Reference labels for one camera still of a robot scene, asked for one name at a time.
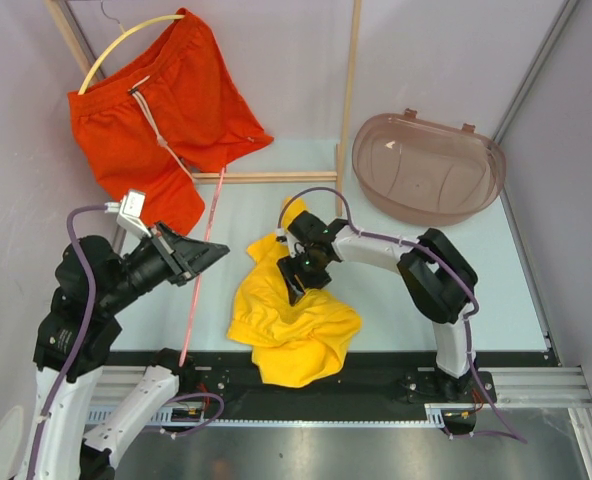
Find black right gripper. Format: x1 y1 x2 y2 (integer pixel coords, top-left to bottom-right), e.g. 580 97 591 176
277 249 331 306

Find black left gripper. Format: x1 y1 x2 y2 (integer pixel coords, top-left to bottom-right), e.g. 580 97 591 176
101 218 230 311

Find pink wire hanger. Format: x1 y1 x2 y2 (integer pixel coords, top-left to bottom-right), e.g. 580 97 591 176
178 167 227 367

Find yellow shorts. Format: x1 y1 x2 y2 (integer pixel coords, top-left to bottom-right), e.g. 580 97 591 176
226 196 363 389

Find orange shorts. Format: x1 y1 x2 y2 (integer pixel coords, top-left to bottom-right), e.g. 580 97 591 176
68 8 273 234

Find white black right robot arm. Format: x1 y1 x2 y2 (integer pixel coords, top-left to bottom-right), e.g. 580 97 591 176
276 211 478 401

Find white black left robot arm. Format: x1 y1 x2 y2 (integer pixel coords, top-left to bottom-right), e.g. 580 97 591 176
17 222 230 479

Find brown translucent plastic basin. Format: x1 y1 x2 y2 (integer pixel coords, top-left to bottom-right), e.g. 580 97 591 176
352 109 507 227

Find wooden clothes rack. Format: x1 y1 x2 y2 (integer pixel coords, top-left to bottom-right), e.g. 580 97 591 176
64 1 353 231

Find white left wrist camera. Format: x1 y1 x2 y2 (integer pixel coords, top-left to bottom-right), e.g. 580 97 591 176
104 189 151 239

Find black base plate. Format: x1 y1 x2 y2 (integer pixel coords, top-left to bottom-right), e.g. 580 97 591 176
100 350 562 422

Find white slotted cable duct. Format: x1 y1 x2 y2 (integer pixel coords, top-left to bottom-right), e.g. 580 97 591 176
84 402 482 429

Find aluminium frame rail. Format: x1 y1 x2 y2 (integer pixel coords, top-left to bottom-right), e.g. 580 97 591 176
489 367 592 409

